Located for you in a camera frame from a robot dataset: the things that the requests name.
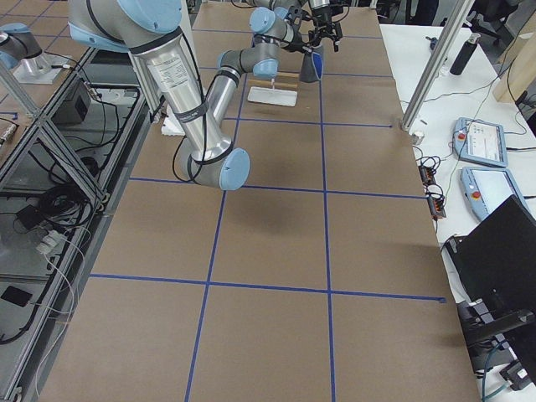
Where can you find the black laptop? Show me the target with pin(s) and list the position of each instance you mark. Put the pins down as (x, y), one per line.
(496, 261)

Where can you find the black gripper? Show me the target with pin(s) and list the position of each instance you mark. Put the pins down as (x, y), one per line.
(294, 45)
(323, 21)

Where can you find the black water bottle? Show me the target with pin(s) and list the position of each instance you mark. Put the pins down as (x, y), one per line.
(466, 52)

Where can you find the aluminium frame post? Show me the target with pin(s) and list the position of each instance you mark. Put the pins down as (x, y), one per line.
(436, 60)

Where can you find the lower teach pendant tablet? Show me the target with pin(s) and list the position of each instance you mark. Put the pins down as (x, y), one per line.
(487, 188)

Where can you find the white towel rack base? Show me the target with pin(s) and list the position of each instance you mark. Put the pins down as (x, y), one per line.
(272, 96)

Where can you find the teach pendant tablet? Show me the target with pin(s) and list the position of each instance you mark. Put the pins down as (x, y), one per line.
(487, 188)
(481, 142)

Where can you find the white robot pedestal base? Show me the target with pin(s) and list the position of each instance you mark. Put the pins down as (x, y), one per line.
(171, 126)

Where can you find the upper teach pendant tablet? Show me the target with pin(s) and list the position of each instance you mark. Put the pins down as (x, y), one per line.
(481, 142)

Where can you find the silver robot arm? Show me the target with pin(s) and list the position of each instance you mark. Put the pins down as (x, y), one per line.
(150, 32)

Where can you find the grey and blue towel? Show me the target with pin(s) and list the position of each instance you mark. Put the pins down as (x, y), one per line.
(312, 65)

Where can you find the wooden rack rod far side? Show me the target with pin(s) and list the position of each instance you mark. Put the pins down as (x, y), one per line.
(287, 75)

